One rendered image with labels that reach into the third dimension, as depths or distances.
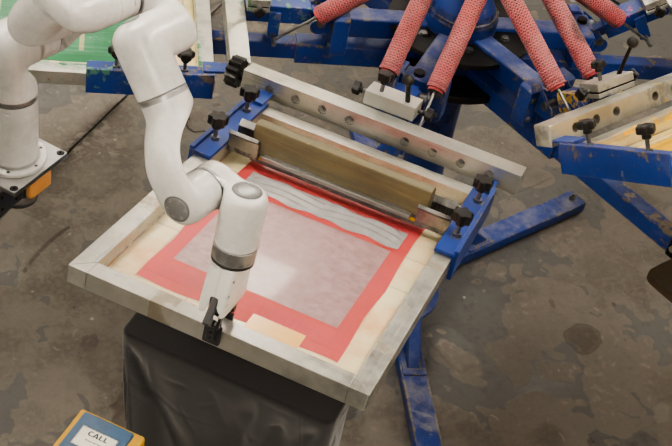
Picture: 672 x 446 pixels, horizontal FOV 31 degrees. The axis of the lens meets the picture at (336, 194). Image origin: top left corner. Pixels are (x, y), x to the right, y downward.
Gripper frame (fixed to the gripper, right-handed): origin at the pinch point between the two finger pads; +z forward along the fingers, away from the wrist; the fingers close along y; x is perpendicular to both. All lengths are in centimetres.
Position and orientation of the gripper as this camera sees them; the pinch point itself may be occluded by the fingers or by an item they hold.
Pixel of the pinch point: (218, 326)
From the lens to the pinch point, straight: 215.3
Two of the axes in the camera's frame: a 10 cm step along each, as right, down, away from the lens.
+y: -3.6, 4.3, -8.3
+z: -2.1, 8.3, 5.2
